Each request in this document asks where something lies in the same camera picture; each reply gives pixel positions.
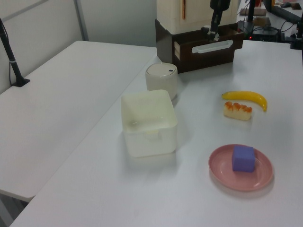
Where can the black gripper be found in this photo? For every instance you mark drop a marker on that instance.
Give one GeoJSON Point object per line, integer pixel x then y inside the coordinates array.
{"type": "Point", "coordinates": [220, 3]}

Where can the cream toy fridge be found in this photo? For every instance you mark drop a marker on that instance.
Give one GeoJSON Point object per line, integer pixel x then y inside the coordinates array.
{"type": "Point", "coordinates": [189, 14]}

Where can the yellow toy banana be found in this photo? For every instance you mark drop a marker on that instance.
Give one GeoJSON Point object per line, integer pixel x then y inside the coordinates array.
{"type": "Point", "coordinates": [248, 96]}

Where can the black stand pole with base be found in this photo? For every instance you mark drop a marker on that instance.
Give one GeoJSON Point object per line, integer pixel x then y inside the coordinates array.
{"type": "Point", "coordinates": [250, 14]}

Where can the black box with red light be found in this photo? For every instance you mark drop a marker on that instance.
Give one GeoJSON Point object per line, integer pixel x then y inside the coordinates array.
{"type": "Point", "coordinates": [264, 33]}

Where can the dark brown cabinet housing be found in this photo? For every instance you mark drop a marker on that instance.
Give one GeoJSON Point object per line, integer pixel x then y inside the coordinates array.
{"type": "Point", "coordinates": [164, 40]}

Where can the round beige lidded bin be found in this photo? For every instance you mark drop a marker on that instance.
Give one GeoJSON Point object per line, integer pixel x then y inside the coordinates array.
{"type": "Point", "coordinates": [162, 79]}

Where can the cake slice with orange topping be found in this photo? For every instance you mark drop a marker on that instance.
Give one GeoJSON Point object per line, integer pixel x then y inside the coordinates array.
{"type": "Point", "coordinates": [237, 111]}

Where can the white square plastic box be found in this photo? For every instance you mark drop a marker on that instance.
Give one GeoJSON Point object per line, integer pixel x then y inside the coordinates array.
{"type": "Point", "coordinates": [149, 127]}

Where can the purple foam cube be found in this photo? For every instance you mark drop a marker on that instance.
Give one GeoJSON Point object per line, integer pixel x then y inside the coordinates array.
{"type": "Point", "coordinates": [243, 159]}

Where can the pink plastic plate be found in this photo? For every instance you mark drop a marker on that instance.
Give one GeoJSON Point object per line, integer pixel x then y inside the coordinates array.
{"type": "Point", "coordinates": [220, 170]}

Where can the black pole with table clamp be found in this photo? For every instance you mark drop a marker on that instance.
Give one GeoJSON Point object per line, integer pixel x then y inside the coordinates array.
{"type": "Point", "coordinates": [11, 61]}

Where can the black clamp mount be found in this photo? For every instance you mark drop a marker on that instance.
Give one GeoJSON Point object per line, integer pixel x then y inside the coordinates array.
{"type": "Point", "coordinates": [297, 37]}

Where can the grey partition post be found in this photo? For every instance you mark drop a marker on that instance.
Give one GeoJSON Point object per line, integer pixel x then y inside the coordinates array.
{"type": "Point", "coordinates": [82, 21]}

